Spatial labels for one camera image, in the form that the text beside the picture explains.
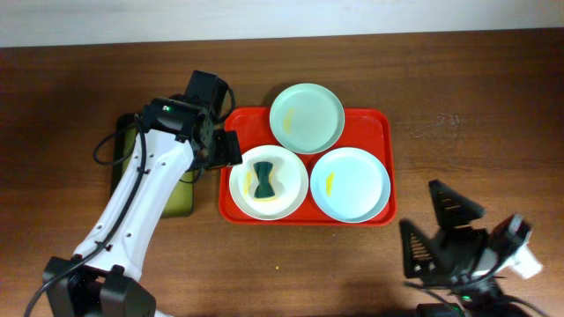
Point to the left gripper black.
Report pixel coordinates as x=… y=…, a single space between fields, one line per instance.
x=226 y=148

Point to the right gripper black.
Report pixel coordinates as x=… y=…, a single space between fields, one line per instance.
x=426 y=256

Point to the green yellow sponge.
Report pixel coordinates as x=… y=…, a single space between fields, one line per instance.
x=264 y=188

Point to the white plate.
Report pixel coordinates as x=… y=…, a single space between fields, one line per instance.
x=289 y=179

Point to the mint green plate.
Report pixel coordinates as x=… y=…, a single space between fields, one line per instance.
x=307 y=118

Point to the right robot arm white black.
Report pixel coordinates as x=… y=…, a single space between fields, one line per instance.
x=481 y=295

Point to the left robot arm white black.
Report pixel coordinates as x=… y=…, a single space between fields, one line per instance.
x=174 y=136

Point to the black tray with soapy water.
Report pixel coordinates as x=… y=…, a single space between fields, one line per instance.
x=180 y=203

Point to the red plastic tray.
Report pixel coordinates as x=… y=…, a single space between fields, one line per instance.
x=365 y=128

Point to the light blue plate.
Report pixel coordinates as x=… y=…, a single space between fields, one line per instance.
x=350 y=185

